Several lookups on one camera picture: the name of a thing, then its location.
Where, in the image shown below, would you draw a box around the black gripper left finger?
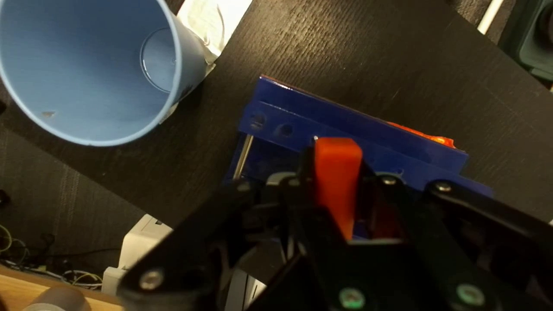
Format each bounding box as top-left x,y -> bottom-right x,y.
119,177 -> 308,311

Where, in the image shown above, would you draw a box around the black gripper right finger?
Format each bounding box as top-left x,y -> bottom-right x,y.
373,172 -> 553,311

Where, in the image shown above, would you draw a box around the orange plastic tool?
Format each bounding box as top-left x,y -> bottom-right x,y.
311,137 -> 366,242

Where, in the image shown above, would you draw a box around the light blue plastic cup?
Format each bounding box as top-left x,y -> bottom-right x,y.
0,0 -> 211,149

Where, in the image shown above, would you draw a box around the white plastic block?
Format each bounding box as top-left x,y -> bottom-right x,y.
102,213 -> 175,298

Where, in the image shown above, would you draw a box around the grey cylinder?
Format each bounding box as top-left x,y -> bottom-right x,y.
23,284 -> 93,311

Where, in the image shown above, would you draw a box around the light wooden board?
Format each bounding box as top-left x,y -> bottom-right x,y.
0,265 -> 126,311

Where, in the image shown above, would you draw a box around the blue and orange stapler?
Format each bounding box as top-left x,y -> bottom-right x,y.
225,75 -> 496,242

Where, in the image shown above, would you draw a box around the white paper sheet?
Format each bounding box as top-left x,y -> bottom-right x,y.
171,0 -> 256,59

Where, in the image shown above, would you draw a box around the tangled thin cables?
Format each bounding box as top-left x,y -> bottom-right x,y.
0,222 -> 109,291

